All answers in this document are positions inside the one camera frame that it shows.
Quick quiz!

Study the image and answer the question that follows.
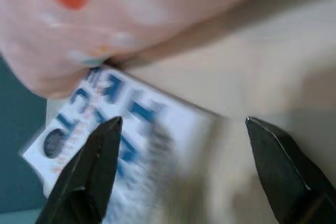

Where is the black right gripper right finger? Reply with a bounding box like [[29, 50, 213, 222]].
[[245, 115, 336, 224]]

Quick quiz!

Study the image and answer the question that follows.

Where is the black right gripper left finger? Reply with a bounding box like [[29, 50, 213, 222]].
[[35, 115, 124, 224]]

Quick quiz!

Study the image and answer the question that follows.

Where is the white book with blue letters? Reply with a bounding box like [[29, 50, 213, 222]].
[[20, 66, 214, 224]]

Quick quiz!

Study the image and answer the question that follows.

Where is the pink cloth with orange spots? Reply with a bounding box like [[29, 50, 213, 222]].
[[0, 0, 266, 100]]

